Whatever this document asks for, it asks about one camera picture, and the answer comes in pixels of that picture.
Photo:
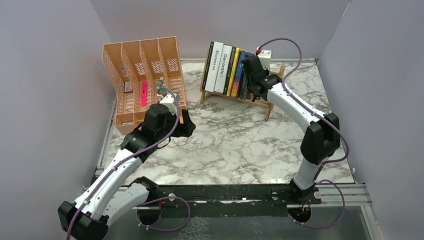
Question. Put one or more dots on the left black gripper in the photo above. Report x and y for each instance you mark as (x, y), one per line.
(186, 129)

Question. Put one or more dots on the black Moon and Sixpence book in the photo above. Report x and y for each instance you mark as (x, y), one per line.
(206, 86)

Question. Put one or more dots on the white Afternoon tea book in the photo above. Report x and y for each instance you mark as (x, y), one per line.
(213, 66)

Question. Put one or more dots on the floral purple book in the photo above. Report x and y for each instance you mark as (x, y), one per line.
(243, 85)

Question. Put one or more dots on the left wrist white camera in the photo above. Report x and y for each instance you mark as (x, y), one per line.
(170, 102)

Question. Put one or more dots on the blue orange book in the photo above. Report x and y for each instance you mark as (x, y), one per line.
(238, 75)

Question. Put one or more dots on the yellow book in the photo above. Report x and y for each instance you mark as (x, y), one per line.
(233, 71)

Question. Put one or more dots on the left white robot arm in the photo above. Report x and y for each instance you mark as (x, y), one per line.
(116, 172)

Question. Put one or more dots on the orange plastic file organizer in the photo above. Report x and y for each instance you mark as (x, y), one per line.
(137, 61)

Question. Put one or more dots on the small red white box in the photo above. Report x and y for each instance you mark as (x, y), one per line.
(127, 87)

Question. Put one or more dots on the dark green book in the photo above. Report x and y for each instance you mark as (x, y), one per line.
(229, 70)

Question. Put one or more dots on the green glue bottle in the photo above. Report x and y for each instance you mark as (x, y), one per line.
(160, 82)

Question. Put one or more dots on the pink highlighter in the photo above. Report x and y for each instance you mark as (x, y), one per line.
(143, 94)

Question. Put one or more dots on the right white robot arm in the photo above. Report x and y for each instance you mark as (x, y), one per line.
(321, 131)

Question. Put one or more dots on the white Decorate Furniture book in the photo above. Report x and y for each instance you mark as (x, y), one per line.
(223, 68)

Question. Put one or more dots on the black metal base rail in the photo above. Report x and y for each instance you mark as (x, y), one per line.
(203, 201)

